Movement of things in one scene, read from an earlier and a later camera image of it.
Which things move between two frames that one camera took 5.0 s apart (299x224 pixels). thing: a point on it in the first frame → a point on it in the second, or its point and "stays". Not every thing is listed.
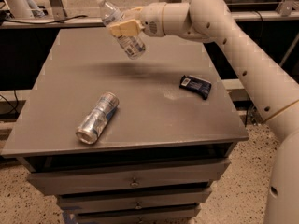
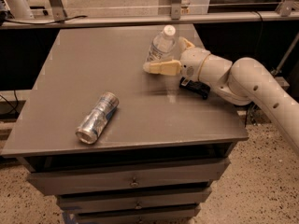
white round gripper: (151, 19) → (192, 63)
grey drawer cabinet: (160, 155) stays
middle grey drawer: (130, 200) stays
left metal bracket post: (58, 9) stays
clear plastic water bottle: (133, 46) → (163, 45)
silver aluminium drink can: (89, 131) stays
